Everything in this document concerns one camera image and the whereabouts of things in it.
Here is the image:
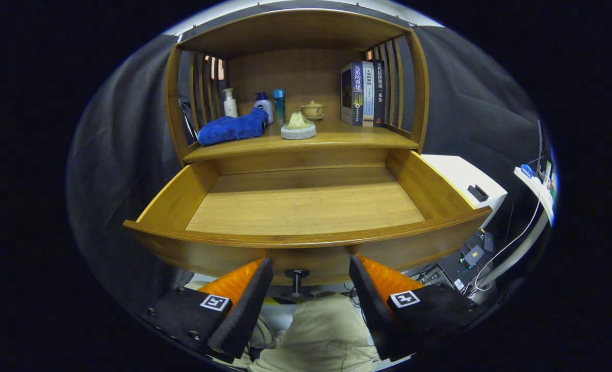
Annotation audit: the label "black electronics box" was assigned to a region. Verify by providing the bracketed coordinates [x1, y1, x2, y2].
[415, 263, 456, 290]

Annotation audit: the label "white desk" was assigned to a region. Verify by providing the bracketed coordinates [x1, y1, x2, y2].
[471, 165, 556, 303]

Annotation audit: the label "clear blue bottle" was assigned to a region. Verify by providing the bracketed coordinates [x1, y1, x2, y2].
[273, 88, 286, 124]

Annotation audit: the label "white pump bottle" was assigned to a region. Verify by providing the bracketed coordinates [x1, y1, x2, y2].
[222, 88, 239, 118]

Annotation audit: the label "blue towel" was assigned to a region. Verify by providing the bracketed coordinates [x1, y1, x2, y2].
[197, 107, 269, 146]

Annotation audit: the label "blue spine book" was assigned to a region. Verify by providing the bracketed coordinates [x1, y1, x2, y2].
[341, 62, 364, 126]

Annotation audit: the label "black drawer knob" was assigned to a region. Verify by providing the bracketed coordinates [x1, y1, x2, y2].
[284, 269, 310, 299]

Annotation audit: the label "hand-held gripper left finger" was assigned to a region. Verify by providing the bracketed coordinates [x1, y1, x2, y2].
[140, 257, 274, 364]

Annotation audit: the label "wooden countertop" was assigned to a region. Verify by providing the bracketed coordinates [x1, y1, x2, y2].
[183, 116, 420, 163]

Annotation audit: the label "wooden cabinet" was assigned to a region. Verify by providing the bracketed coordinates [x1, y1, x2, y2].
[164, 8, 431, 175]

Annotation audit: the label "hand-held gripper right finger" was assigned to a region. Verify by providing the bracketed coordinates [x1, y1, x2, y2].
[348, 254, 485, 362]

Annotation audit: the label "pale green scrubbing brush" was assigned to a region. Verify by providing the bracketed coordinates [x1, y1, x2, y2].
[280, 110, 317, 141]

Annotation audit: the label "wooden drawer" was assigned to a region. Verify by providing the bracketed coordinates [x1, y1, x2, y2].
[124, 149, 493, 286]

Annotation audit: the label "white lotion bottle blue cap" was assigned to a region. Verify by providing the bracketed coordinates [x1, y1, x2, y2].
[254, 92, 274, 125]

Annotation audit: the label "person's beige trousers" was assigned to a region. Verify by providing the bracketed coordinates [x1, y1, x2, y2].
[234, 292, 381, 372]

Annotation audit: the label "white cable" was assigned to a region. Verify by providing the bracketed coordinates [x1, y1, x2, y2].
[474, 196, 542, 290]

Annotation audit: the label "black power adapter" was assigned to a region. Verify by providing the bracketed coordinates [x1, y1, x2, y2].
[464, 245, 485, 267]

